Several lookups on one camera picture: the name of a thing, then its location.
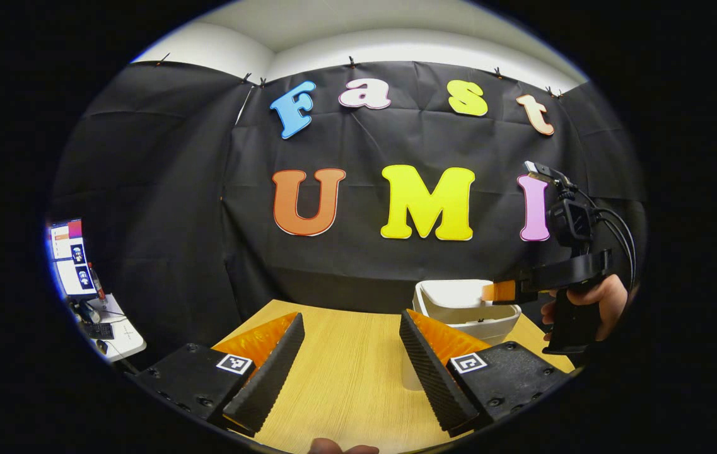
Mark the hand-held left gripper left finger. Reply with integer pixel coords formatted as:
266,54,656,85
131,312,305,436

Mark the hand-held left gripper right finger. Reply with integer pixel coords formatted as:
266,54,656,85
399,309,576,437

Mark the white desktop garbage bin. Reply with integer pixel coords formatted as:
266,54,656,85
401,279,522,392

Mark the wooden desktop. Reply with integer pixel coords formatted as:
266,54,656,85
210,298,576,454

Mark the white side table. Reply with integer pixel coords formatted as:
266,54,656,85
68,293,148,363

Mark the computer monitor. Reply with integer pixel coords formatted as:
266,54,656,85
49,218,99,300

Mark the row of black cloth clips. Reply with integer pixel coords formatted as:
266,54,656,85
155,54,566,98

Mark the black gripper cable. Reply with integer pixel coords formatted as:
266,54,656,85
592,207,638,292

